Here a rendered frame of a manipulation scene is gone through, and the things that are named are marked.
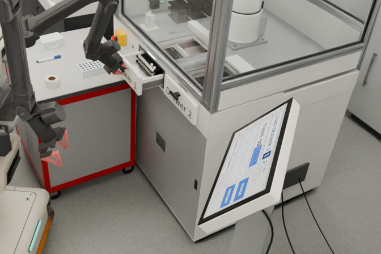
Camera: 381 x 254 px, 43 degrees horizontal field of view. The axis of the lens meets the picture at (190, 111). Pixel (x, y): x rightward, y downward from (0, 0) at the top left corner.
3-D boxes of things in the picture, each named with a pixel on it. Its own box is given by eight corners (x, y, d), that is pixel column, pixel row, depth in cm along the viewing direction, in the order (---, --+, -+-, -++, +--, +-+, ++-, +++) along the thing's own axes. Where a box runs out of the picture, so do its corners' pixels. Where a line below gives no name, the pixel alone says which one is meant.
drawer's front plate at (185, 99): (193, 125, 225) (195, 106, 219) (163, 92, 244) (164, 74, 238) (197, 125, 226) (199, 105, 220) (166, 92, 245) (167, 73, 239)
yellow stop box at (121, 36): (118, 47, 272) (118, 36, 268) (113, 41, 277) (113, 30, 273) (126, 45, 274) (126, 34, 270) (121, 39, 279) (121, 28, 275)
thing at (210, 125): (207, 139, 221) (210, 113, 213) (113, 37, 288) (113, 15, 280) (354, 89, 265) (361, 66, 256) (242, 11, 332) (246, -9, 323)
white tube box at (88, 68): (83, 77, 260) (82, 71, 257) (76, 70, 265) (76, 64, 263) (104, 72, 265) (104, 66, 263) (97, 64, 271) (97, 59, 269)
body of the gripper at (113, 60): (124, 59, 233) (114, 52, 228) (110, 75, 235) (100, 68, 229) (118, 53, 238) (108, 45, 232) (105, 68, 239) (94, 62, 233)
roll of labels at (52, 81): (57, 80, 256) (56, 73, 254) (61, 87, 251) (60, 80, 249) (43, 83, 253) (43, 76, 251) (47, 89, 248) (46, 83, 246)
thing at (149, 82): (140, 90, 241) (140, 80, 238) (118, 66, 258) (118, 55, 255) (208, 73, 260) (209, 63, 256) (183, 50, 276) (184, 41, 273)
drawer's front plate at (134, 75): (138, 96, 240) (139, 77, 234) (114, 67, 259) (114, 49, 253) (142, 95, 241) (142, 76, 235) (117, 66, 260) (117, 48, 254)
